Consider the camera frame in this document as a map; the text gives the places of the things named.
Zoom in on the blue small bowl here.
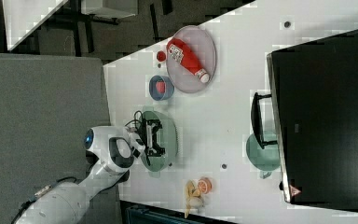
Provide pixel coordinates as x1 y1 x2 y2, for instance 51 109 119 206
149 76 174 101

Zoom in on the grey round plate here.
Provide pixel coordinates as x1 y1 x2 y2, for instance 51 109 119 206
166 25 216 93

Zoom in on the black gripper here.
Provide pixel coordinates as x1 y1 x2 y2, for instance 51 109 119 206
138 119 165 157

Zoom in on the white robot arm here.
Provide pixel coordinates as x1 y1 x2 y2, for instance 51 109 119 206
11 119 163 224

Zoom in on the teal green mug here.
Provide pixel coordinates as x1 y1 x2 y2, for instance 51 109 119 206
246 133 281 179

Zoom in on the green plastic strainer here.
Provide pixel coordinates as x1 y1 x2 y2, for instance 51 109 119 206
136 110 178 173

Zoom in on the black toaster oven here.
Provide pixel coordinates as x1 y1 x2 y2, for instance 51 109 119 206
268 29 358 212

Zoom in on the orange slice toy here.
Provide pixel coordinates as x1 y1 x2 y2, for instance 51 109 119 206
198 177 212 194

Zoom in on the red strawberry in bowl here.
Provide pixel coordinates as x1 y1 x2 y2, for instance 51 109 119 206
156 81 166 93

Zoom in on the toy banana peel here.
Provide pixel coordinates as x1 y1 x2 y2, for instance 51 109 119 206
185 180 204 217

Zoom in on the small red strawberry toy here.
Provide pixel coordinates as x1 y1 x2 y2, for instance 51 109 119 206
157 50 166 62

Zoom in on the red plush ketchup bottle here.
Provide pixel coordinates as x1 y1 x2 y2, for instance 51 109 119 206
167 38 210 83

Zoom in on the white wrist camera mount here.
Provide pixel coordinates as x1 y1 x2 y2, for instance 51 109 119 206
129 132 145 158

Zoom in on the black oven door handle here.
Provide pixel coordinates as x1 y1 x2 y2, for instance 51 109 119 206
251 92 278 149

